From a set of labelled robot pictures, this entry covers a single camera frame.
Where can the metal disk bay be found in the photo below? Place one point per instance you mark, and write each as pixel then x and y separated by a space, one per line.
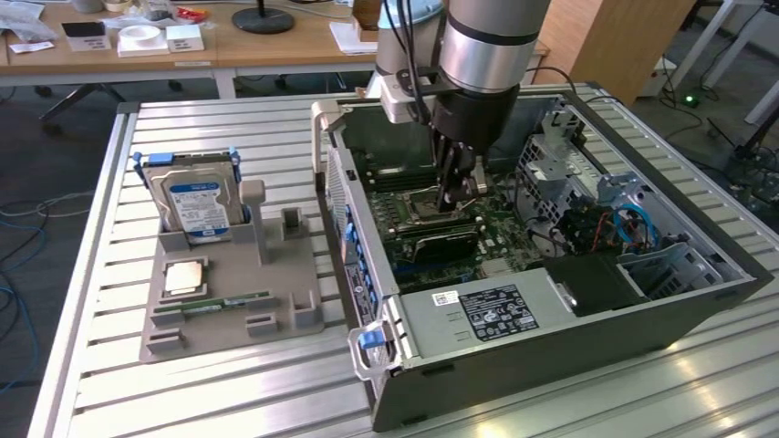
pixel 670 274

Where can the wooden desk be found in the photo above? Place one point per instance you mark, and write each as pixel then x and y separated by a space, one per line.
pixel 91 61

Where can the grey cup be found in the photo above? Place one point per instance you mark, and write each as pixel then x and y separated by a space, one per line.
pixel 88 5

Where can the flat white box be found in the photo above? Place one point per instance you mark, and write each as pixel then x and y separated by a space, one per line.
pixel 143 49

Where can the grey power supply unit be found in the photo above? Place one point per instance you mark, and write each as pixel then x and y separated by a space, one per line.
pixel 438 328

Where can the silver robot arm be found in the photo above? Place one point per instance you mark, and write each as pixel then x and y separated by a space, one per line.
pixel 487 55

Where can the green motherboard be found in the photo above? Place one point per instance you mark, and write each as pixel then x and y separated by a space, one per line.
pixel 499 237

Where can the CPU socket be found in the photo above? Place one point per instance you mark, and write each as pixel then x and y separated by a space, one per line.
pixel 420 205

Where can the white paper stack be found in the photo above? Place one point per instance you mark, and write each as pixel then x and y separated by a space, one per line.
pixel 352 38

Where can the black RAM slot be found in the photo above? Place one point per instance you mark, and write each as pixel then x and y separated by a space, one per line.
pixel 402 184
pixel 399 172

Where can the black equipment stand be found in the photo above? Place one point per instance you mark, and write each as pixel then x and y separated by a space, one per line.
pixel 749 150

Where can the black lamp base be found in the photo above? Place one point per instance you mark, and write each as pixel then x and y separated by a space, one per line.
pixel 263 20

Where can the hard disk in blue carrier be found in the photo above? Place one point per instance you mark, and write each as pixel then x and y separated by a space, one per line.
pixel 191 205

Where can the grey parts rack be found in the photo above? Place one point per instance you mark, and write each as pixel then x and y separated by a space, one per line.
pixel 231 274

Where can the cardboard box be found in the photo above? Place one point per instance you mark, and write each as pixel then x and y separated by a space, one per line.
pixel 367 13

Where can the red yellow packet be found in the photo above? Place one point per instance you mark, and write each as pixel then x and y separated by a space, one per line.
pixel 188 13

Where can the white cube box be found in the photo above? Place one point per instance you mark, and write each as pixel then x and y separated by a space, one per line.
pixel 184 38

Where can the white paper slip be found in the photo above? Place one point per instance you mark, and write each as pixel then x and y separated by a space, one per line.
pixel 31 47

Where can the small white box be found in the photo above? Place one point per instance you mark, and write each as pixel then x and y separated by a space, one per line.
pixel 666 77

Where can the blue case latch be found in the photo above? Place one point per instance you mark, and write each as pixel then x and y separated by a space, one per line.
pixel 370 341

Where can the blue card retention clip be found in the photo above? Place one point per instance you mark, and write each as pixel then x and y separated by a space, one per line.
pixel 359 254
pixel 364 277
pixel 350 230

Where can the white tape roll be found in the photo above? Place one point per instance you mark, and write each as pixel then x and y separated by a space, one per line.
pixel 139 33

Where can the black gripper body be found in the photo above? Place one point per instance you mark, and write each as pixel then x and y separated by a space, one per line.
pixel 475 118

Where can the black graphics card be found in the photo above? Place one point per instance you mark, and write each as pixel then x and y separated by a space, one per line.
pixel 447 248

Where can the black-topped white box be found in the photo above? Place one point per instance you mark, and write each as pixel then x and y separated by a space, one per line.
pixel 86 36

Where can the dark grey PC case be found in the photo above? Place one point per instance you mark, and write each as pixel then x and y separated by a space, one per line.
pixel 547 374

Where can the clear plastic bag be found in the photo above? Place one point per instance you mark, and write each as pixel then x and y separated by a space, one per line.
pixel 24 20

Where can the metal drive cage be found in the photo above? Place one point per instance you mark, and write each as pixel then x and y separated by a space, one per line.
pixel 547 173

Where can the wooden cabinet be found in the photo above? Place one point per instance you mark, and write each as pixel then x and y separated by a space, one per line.
pixel 608 45

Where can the copper-topped CPU chip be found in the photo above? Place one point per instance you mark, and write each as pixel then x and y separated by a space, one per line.
pixel 183 276

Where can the green RAM stick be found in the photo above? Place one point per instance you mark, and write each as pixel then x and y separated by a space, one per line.
pixel 207 305

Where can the white table frame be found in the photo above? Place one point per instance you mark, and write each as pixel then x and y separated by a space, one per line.
pixel 733 41

